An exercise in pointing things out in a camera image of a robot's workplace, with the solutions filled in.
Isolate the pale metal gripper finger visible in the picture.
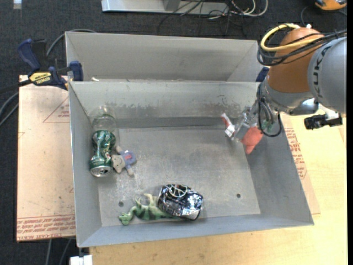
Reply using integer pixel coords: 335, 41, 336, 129
224, 124, 237, 139
233, 123, 250, 144

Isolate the pink-orange soft toy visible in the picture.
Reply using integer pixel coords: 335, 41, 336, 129
220, 113, 263, 155

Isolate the grey metal bin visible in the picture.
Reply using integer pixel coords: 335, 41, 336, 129
65, 31, 315, 248

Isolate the crumpled black and silver packet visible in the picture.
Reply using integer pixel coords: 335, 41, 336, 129
156, 183, 205, 221

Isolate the small grey toy doll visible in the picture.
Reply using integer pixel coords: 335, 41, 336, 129
110, 145, 137, 177

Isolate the green toy lizard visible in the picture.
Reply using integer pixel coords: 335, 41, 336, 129
118, 193, 179, 226

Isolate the crushed green drink can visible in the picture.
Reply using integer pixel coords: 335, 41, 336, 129
88, 130, 117, 178

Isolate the black cylinder on white bracket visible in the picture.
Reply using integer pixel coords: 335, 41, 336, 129
304, 112, 343, 131

